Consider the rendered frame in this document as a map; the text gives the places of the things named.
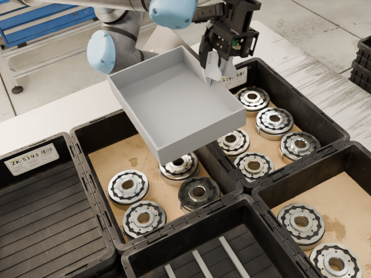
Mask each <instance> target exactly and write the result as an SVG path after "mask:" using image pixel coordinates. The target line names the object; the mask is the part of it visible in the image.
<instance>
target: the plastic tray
mask: <svg viewBox="0 0 371 278"><path fill-rule="evenodd" d="M107 78H108V81H109V84H110V87H111V90H112V93H113V94H114V96H115V97H116V99H117V101H118V102H119V104H120V105H121V107H122V108H123V109H124V111H125V112H126V114H127V116H128V117H129V119H130V120H131V122H132V123H133V125H134V126H135V128H136V129H137V131H138V132H139V134H140V135H141V137H142V138H143V140H144V141H145V143H146V144H147V146H148V148H149V149H150V151H151V152H152V154H153V155H154V156H155V158H156V159H157V161H158V162H159V164H160V166H161V167H163V166H164V165H166V164H168V163H170V162H173V161H175V160H176V159H178V158H180V157H183V156H185V155H186V154H188V153H190V152H193V151H195V150H196V149H198V148H200V147H203V146H205V145H207V144H208V143H210V142H213V141H215V140H217V139H218V138H221V137H223V136H225V135H227V134H228V133H231V132H233V131H235V130H237V129H239V128H241V127H243V126H245V125H246V107H245V106H244V105H243V104H242V103H241V102H240V101H239V100H238V99H237V98H236V97H235V96H234V95H233V94H232V93H231V92H230V91H229V90H228V89H227V88H226V87H225V86H223V85H222V84H221V83H220V82H218V81H215V80H213V79H212V81H211V87H208V86H207V84H206V82H205V80H204V77H203V74H202V68H201V66H200V62H199V61H198V60H197V59H196V58H195V57H194V56H193V55H192V54H191V53H190V52H189V51H188V50H187V49H186V48H185V47H184V46H183V45H182V46H179V47H176V48H175V49H172V50H169V51H167V52H164V53H162V54H160V55H157V56H155V57H152V58H150V59H148V60H145V61H142V62H140V63H138V64H135V65H133V66H130V67H128V68H126V69H123V70H121V71H119V72H116V73H113V74H111V75H109V76H107Z"/></svg>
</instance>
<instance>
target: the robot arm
mask: <svg viewBox="0 0 371 278"><path fill-rule="evenodd" d="M10 1H12V2H14V3H17V4H21V5H25V6H39V5H41V4H43V3H44V2H50V3H61V4H73V5H79V6H90V7H93V8H94V11H95V14H96V16H97V17H98V19H99V20H101V21H102V26H101V29H100V30H98V31H96V32H95V33H94V34H93V35H92V38H91V39H90V40H89V43H88V47H87V59H88V62H89V64H90V66H91V67H92V68H94V69H95V70H97V71H99V72H100V73H102V74H106V75H111V74H113V73H116V72H119V71H121V70H123V69H126V68H128V67H130V66H133V65H135V64H138V63H140V62H142V61H145V60H148V59H150V58H152V57H155V56H157V55H159V54H158V53H156V52H151V51H141V50H139V49H137V48H136V47H135V46H136V42H137V38H138V35H139V31H140V27H141V23H142V19H143V17H144V15H145V12H149V16H150V18H151V20H152V21H153V22H155V23H156V24H158V25H160V26H162V27H167V28H169V29H176V30H178V29H184V28H186V27H188V26H189V25H190V23H191V22H192V23H193V22H195V24H198V23H199V24H203V23H205V22H208V20H210V23H209V24H208V25H207V26H206V31H205V33H204V35H202V40H201V42H200V45H199V52H198V53H199V62H200V66H201V68H202V74H203V77H204V80H205V82H206V84H207V86H208V87H211V81H212V79H213V80H215V81H218V82H219V81H221V79H222V75H223V76H227V77H230V78H235V77H236V76H237V70H236V68H235V66H234V64H233V59H234V57H236V56H240V57H241V58H246V57H248V56H249V55H250V56H253V54H254V51H255V47H256V43H257V40H258V37H259V32H258V31H257V30H255V29H253V28H252V27H250V23H251V19H252V15H253V11H254V10H260V8H261V4H262V3H261V2H259V1H257V0H222V1H224V2H220V3H215V4H212V5H209V6H198V7H197V5H198V0H10ZM253 38H255V43H254V46H253V49H252V50H251V45H252V42H253ZM213 49H215V50H216V51H217V52H216V51H213Z"/></svg>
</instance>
